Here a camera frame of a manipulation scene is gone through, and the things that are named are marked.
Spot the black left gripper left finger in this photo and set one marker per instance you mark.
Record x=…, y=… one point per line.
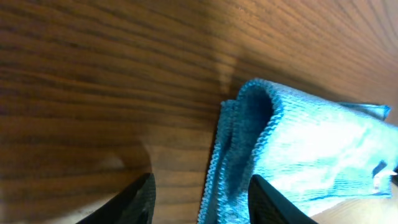
x=133, y=205

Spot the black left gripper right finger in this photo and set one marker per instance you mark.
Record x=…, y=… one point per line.
x=268, y=206

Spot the blue microfibre cloth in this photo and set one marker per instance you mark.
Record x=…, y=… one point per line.
x=315, y=152

